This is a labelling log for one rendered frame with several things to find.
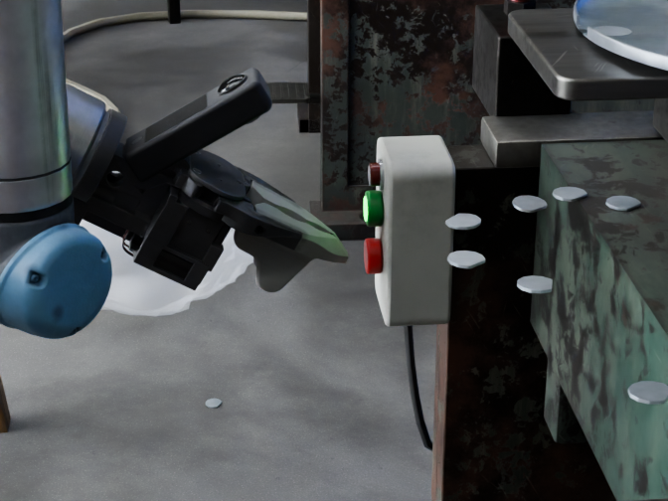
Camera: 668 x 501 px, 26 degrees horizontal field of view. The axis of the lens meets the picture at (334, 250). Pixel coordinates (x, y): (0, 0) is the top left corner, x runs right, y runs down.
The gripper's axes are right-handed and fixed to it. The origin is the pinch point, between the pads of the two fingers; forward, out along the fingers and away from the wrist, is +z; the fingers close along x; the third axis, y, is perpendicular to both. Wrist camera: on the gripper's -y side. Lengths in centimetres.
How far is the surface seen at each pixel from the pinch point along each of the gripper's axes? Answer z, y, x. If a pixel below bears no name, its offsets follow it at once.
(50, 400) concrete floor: 0, 64, -74
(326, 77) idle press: 24, 18, -129
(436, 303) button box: 8.1, -0.5, 3.8
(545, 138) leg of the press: 8.6, -15.4, 2.8
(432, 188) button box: 2.8, -8.4, 3.8
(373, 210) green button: 0.6, -4.1, 1.4
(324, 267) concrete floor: 36, 43, -112
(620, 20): 0.7, -27.2, 21.5
